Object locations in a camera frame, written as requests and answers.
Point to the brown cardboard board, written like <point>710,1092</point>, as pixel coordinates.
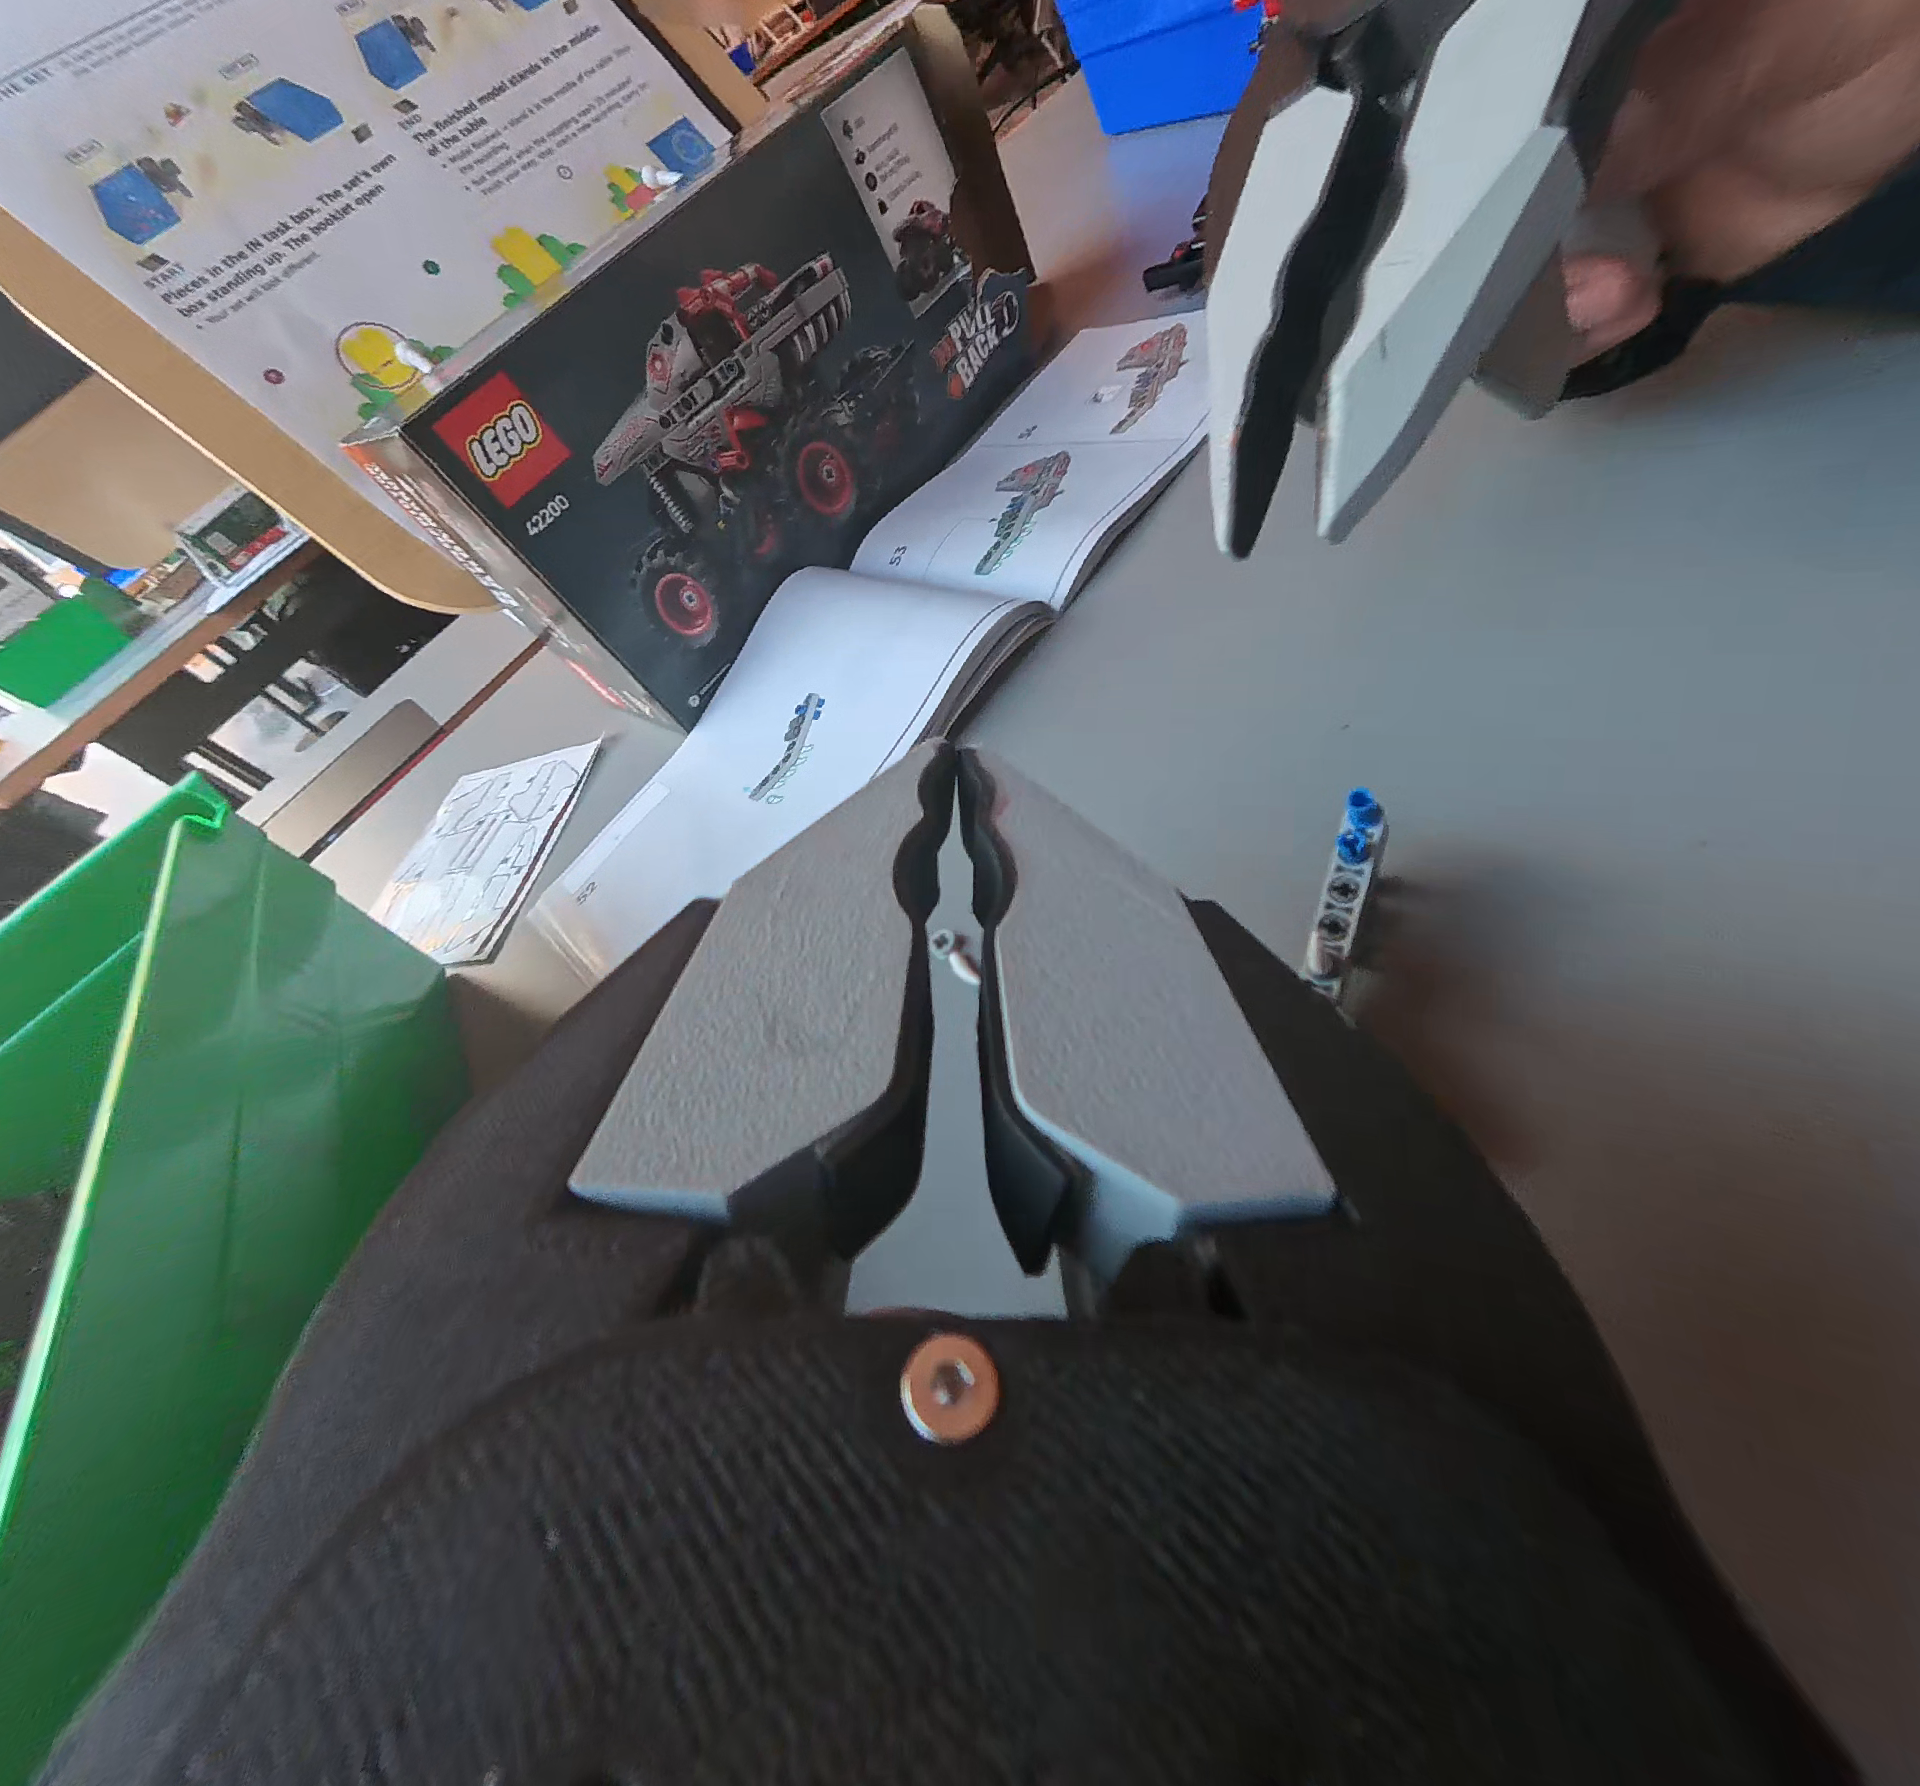
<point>180,453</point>

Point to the lego set box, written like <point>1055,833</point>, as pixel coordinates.
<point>676,438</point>

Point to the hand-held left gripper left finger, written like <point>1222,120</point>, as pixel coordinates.
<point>751,1037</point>

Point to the small green white box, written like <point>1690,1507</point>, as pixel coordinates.
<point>241,534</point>

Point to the wooden background table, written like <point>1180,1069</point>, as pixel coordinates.
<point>150,685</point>

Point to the printed instruction poster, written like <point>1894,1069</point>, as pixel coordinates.
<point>226,46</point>

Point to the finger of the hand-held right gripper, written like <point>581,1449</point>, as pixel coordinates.
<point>1269,317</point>
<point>1441,317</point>

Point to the blue plastic bin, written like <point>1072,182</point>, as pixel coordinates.
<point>1156,1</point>

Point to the bent grey lego beam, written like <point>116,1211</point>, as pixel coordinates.
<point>1333,918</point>

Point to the person's right hand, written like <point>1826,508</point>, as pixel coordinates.
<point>1770,92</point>

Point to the green plastic bin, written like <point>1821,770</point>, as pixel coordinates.
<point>226,1143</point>

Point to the black lego parts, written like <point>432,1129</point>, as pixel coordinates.
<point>1178,249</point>

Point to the white sticker sheet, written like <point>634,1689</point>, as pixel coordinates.
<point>481,857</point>

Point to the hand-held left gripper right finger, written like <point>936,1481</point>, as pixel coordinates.
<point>1140,1052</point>

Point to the lego instruction booklet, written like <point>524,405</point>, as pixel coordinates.
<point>840,678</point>

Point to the blue lego pin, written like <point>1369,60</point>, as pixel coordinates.
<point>1363,808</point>
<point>1354,850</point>

